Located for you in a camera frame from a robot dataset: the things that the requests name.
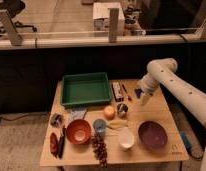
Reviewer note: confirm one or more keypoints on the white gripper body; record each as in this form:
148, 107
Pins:
148, 84

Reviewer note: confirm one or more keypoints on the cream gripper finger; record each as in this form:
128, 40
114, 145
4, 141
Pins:
144, 98

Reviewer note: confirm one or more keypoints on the blue sponge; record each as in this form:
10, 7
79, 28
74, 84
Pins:
138, 92

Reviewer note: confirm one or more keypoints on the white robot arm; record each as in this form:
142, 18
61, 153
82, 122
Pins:
162, 71

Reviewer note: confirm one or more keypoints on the green plastic tray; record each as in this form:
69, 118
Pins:
87, 89

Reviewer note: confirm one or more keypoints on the black marker pen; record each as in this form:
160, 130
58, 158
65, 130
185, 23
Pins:
128, 96

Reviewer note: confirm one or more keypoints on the small dark tin can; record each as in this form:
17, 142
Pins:
122, 110

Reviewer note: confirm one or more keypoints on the dark red box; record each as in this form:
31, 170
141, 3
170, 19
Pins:
118, 95

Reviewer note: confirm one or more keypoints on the wooden table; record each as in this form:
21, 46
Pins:
155, 110

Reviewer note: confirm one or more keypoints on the purple bowl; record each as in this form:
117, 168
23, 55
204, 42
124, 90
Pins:
152, 135

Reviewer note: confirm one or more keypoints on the orange fruit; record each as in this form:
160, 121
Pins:
109, 112

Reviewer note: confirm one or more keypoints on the banana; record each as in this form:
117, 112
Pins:
117, 124

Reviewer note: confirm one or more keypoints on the white cup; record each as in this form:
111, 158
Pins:
125, 138

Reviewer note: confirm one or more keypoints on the blue object on floor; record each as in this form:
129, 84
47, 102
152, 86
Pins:
186, 141

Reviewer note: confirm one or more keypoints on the blue cup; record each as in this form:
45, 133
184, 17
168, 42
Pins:
99, 126

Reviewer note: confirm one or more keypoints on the dark grape bunch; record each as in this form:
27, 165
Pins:
99, 149

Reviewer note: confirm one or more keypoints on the grey cloth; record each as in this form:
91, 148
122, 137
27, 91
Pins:
77, 113

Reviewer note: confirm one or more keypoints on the red bowl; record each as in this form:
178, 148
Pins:
78, 132

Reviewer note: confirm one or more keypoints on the red spoon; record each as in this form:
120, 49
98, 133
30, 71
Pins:
53, 144

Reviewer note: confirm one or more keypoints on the office chair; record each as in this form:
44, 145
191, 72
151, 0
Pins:
14, 7

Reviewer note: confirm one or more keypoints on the middle metal post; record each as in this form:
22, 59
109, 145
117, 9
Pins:
113, 24

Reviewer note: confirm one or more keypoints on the metal post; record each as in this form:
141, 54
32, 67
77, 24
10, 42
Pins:
113, 24
10, 28

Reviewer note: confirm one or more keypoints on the black handled utensil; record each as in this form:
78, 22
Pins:
61, 143

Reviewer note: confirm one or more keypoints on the left metal post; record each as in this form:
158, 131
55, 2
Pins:
10, 28

